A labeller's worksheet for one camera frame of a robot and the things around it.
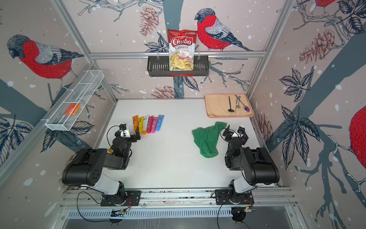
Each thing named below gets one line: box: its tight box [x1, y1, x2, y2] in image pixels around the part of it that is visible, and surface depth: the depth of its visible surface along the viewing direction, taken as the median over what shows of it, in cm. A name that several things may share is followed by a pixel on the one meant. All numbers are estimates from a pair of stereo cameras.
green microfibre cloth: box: [192, 121, 227, 158], surface depth 96 cm
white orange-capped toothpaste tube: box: [142, 114, 150, 135], surface depth 105 cm
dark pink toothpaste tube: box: [146, 115, 154, 134], surface depth 105 cm
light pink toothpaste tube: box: [150, 116, 159, 134], surface depth 106 cm
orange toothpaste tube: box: [132, 114, 139, 132], surface depth 109 cm
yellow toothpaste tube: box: [138, 116, 145, 134], surface depth 106 cm
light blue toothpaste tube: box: [155, 114, 165, 132], surface depth 106 cm
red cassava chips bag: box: [167, 28, 198, 72], surface depth 87 cm
